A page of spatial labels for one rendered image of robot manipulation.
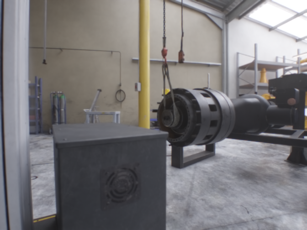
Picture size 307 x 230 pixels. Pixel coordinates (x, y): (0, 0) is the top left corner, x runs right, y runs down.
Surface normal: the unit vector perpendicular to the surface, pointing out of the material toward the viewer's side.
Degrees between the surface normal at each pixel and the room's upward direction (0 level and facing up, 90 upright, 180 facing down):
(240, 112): 90
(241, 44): 90
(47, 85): 90
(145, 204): 90
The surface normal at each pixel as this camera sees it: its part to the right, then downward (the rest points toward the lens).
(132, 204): 0.53, 0.03
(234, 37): 0.20, 0.03
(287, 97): -0.79, 0.02
